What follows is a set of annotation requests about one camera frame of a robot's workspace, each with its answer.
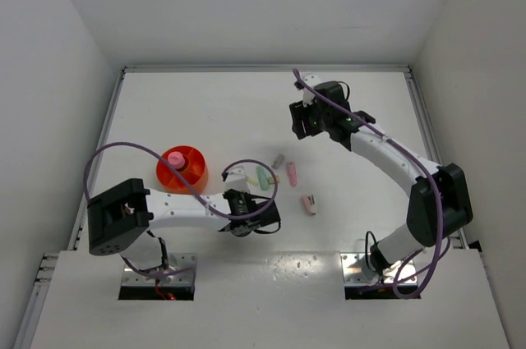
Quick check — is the green highlighter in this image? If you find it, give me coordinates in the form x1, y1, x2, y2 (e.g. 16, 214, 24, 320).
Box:
256, 165, 270, 191

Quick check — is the pink correction tape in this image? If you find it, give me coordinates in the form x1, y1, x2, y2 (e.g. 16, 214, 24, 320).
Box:
286, 161, 298, 187

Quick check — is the pink capped glue bottle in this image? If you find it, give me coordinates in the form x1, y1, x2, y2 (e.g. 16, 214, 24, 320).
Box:
167, 151, 187, 170

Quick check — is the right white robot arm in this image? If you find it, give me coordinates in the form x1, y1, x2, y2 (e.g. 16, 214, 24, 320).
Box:
289, 78, 473, 272

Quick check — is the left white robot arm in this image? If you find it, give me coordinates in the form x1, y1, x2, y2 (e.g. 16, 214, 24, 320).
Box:
87, 170, 281, 280

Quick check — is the pink mini stapler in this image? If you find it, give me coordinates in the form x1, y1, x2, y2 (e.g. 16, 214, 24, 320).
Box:
301, 194, 318, 216

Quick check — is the grey eraser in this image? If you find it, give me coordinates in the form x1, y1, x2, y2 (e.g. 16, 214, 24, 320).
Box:
271, 154, 285, 170

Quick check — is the orange round organizer container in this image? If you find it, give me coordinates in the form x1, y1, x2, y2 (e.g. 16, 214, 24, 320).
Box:
155, 145, 209, 195

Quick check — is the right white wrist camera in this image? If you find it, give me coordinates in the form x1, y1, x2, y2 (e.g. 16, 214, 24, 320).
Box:
296, 73, 322, 107

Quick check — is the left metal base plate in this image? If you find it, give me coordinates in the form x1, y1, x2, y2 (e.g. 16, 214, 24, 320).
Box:
122, 253, 197, 287

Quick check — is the metal base plate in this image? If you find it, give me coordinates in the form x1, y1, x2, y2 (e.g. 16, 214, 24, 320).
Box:
340, 252, 418, 287
122, 253, 197, 287

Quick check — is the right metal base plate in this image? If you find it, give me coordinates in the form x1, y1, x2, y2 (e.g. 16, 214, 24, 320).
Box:
340, 252, 418, 287

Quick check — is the aluminium frame rail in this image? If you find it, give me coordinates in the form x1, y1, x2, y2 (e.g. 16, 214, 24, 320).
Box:
31, 66, 473, 348

